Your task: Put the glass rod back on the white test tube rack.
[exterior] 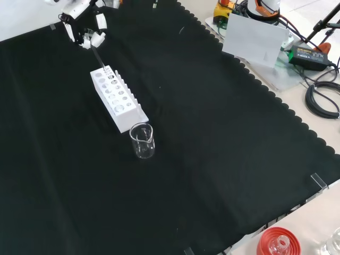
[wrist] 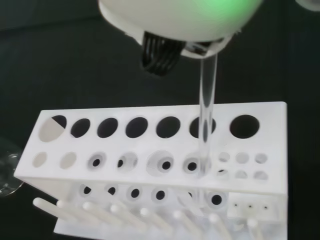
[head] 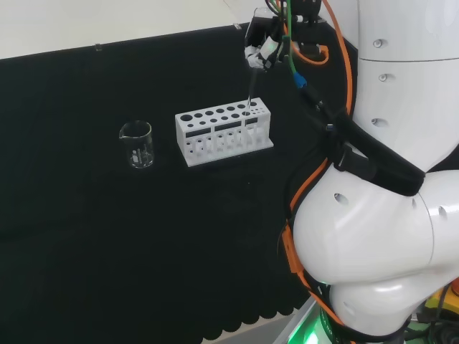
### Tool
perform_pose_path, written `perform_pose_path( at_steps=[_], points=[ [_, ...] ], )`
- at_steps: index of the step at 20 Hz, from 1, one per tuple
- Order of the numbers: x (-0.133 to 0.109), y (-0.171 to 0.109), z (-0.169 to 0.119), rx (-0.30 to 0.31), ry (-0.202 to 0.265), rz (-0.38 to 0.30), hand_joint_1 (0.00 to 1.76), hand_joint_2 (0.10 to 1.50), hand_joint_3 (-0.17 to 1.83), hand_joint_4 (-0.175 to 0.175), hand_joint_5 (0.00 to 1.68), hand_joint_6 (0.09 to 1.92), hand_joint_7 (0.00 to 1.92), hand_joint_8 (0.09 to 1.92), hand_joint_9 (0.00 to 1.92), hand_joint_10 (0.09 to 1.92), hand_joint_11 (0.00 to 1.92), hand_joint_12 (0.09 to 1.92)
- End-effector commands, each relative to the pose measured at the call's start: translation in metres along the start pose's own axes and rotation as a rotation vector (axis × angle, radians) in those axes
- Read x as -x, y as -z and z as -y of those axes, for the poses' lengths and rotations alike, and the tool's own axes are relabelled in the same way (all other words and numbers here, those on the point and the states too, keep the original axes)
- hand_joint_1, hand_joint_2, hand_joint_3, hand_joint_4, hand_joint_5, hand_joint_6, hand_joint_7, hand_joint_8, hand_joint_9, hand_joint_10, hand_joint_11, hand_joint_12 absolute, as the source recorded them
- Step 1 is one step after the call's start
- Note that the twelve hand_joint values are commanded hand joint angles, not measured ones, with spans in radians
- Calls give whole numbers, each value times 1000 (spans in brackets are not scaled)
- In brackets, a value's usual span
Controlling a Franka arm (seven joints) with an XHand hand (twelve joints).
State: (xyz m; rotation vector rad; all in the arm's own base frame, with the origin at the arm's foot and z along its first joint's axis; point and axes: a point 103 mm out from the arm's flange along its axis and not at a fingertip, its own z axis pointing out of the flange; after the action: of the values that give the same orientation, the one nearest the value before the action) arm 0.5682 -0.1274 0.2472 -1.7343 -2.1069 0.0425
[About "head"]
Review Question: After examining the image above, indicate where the white test tube rack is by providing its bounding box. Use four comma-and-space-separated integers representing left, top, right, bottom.
174, 100, 275, 168

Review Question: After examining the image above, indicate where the green cable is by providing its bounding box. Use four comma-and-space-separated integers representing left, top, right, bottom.
265, 0, 308, 90

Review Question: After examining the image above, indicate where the metal base plate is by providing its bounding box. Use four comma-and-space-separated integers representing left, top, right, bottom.
275, 296, 326, 344

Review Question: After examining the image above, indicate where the clear glass beaker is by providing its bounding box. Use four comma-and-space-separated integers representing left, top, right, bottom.
118, 120, 156, 170

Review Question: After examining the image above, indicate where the clear glass rod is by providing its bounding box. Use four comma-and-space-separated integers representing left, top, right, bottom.
245, 67, 258, 111

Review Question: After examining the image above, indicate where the yellow stop button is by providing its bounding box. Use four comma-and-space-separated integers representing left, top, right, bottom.
425, 277, 459, 323

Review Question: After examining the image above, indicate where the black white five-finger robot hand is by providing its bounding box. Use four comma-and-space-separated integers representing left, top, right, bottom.
243, 6, 288, 73

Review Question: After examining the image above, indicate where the orange cable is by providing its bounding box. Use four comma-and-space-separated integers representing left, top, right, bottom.
278, 0, 356, 325

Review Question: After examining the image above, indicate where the black bench cloth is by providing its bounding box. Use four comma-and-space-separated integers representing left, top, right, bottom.
0, 21, 361, 344

